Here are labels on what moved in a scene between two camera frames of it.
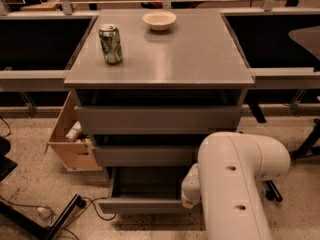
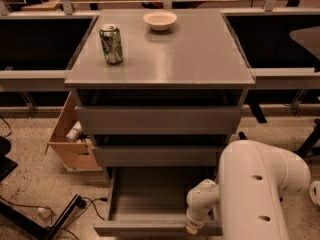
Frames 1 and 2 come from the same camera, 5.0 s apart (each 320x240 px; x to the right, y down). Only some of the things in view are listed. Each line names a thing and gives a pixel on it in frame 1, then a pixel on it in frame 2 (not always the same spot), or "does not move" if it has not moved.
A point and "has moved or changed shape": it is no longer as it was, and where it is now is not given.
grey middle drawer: (147, 156) does not move
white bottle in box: (74, 131) does not move
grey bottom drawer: (145, 190) has moved or changed shape
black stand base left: (36, 227) does not move
